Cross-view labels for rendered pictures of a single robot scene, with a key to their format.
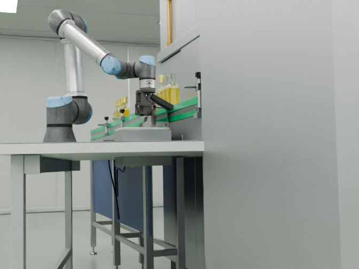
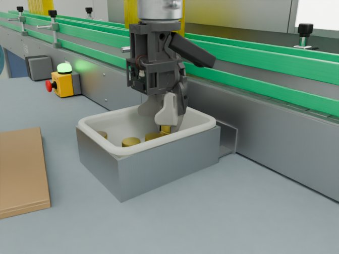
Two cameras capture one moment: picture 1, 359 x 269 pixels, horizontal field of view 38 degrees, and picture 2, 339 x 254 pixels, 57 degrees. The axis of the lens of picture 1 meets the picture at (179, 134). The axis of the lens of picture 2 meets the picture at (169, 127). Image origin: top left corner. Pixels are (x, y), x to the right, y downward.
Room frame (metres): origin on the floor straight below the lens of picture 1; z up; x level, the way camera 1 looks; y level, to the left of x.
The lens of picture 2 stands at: (1.83, 0.29, 1.06)
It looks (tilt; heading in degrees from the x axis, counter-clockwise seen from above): 23 degrees down; 343
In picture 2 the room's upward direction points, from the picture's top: straight up
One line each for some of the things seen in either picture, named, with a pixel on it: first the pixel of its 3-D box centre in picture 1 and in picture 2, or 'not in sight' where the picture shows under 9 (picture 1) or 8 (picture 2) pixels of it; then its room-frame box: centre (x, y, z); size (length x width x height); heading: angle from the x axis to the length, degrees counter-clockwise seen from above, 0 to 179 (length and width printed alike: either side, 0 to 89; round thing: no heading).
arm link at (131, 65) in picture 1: (125, 70); not in sight; (2.39, 0.24, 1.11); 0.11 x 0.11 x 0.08; 68
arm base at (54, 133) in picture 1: (59, 135); not in sight; (2.39, 0.55, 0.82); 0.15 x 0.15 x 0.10
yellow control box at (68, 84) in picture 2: not in sight; (65, 83); (2.89, 0.32, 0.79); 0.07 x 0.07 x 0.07; 19
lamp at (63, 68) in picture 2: not in sight; (64, 68); (2.89, 0.32, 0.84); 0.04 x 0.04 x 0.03
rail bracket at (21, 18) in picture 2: (103, 126); (16, 21); (3.49, 0.51, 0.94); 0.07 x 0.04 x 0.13; 109
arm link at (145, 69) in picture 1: (146, 68); not in sight; (2.37, 0.14, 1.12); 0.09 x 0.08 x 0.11; 68
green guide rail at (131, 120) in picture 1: (114, 127); (36, 27); (3.36, 0.42, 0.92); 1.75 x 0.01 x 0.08; 19
